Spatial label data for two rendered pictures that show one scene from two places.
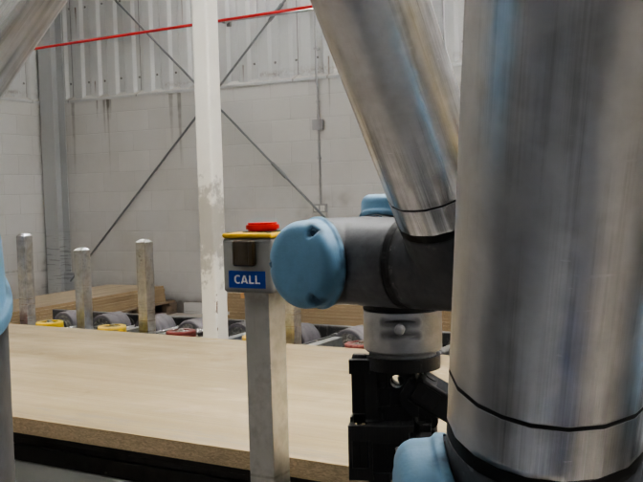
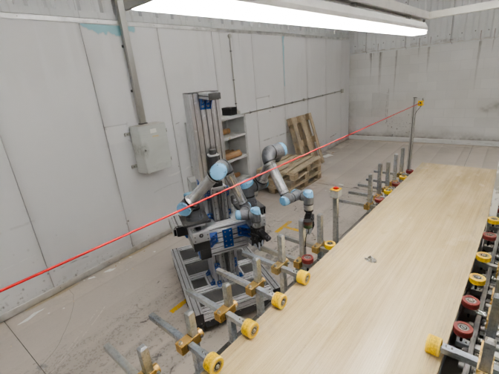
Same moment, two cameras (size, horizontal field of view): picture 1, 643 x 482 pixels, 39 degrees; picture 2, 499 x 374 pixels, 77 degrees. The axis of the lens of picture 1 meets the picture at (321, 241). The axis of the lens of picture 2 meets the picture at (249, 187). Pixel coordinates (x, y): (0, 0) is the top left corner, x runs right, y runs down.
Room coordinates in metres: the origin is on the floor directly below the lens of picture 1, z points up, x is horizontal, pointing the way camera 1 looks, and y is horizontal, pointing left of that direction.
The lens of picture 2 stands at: (0.88, -2.34, 2.13)
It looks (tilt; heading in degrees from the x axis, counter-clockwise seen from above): 20 degrees down; 102
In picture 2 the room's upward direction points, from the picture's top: 5 degrees counter-clockwise
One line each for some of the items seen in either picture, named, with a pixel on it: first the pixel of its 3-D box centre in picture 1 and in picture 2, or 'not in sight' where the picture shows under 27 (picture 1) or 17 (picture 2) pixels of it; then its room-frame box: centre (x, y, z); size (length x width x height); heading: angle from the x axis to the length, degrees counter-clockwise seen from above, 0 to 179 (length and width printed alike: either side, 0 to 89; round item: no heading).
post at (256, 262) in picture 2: not in sight; (258, 292); (0.56, -0.80, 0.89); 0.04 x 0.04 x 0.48; 59
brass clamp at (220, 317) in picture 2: not in sight; (226, 310); (0.42, -1.03, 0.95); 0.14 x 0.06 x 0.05; 59
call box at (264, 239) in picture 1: (263, 263); (336, 193); (1.07, 0.07, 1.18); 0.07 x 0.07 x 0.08; 59
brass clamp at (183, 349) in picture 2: not in sight; (190, 340); (0.29, -1.25, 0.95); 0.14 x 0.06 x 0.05; 59
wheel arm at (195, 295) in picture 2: not in sight; (216, 307); (0.36, -1.02, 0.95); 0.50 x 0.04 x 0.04; 149
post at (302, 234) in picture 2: not in sight; (302, 249); (0.81, -0.37, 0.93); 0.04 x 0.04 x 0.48; 59
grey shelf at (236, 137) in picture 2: not in sight; (221, 166); (-0.53, 2.36, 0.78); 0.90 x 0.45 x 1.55; 62
